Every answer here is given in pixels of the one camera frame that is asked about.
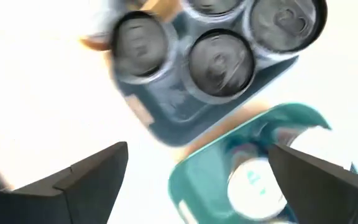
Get silver blue slim can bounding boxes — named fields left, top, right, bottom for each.
left=227, top=157, right=288, bottom=221

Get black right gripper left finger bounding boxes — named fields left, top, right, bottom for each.
left=0, top=141, right=129, bottom=224

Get white tall can black lid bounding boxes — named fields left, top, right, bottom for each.
left=110, top=10, right=180, bottom=85
left=183, top=0, right=248, bottom=23
left=180, top=28, right=257, bottom=105
left=243, top=0, right=328, bottom=60

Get green plastic bin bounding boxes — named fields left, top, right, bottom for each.
left=168, top=102, right=358, bottom=224

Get dark blue plastic bin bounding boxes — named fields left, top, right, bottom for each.
left=112, top=0, right=300, bottom=147

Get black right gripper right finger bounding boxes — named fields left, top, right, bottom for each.
left=268, top=143, right=358, bottom=224

